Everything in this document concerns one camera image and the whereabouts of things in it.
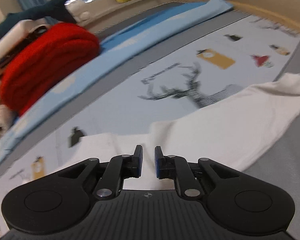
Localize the white long-sleeve shirt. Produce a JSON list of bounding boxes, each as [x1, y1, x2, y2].
[[72, 73, 300, 190]]

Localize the red folded blanket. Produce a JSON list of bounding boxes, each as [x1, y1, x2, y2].
[[0, 23, 100, 116]]

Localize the grey deer print bedsheet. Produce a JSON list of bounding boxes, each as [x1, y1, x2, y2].
[[0, 10, 300, 238]]

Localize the light blue folded sheet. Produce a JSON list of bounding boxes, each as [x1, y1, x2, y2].
[[0, 0, 233, 165]]

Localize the white plush toy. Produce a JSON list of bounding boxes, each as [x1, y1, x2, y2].
[[66, 0, 92, 23]]

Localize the white folded bedding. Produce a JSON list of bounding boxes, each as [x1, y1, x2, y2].
[[0, 20, 51, 60]]

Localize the teal shark plush toy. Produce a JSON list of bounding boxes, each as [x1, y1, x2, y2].
[[0, 0, 77, 39]]

